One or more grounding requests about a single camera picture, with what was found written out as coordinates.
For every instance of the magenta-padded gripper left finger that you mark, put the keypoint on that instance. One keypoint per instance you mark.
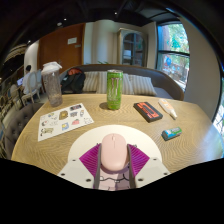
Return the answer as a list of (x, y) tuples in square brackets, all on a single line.
[(71, 171)]

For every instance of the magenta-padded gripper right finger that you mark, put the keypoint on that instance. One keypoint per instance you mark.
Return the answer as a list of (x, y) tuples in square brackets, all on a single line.
[(152, 170)]

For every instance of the pink computer mouse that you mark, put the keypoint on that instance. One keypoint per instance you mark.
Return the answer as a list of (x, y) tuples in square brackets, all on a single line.
[(114, 151)]

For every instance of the white pig-print mouse pad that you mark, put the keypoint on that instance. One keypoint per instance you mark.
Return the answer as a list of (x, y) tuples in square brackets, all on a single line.
[(86, 140)]

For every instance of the small green-blue pack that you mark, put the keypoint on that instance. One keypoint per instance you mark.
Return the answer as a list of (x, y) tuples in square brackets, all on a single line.
[(172, 133)]

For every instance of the white sticker sheet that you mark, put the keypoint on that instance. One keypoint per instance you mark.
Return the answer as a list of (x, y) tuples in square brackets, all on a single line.
[(63, 121)]

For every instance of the black and red box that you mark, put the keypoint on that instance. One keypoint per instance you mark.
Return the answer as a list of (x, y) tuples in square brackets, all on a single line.
[(148, 111)]

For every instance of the white squeeze tube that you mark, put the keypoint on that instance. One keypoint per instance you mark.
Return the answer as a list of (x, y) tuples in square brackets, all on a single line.
[(167, 108)]

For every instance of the grey tufted chair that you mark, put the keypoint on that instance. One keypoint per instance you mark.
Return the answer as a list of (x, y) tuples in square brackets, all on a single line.
[(20, 125)]

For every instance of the striped cushion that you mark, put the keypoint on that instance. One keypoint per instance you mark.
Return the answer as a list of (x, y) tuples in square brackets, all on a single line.
[(128, 85), (90, 81), (143, 86)]

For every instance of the clear shaker bottle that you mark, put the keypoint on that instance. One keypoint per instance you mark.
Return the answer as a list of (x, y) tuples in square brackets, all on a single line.
[(52, 86)]

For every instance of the green drink can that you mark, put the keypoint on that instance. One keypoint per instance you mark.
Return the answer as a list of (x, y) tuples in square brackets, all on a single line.
[(115, 91)]

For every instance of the grey curved sofa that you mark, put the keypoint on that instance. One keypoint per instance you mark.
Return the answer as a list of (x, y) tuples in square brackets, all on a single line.
[(163, 81)]

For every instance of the black and red backpack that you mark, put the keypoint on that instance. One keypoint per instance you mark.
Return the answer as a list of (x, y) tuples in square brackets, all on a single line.
[(73, 81)]

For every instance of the white chair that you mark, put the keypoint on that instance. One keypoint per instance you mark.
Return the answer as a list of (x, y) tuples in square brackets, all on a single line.
[(35, 85)]

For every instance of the person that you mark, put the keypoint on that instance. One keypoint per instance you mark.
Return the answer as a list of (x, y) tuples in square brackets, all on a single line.
[(26, 78)]

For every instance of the arched glass-door cabinet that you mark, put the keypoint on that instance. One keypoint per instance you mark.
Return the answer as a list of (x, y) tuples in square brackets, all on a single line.
[(132, 48)]

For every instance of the brown wooden door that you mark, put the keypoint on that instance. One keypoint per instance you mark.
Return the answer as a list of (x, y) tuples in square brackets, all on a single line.
[(58, 48)]

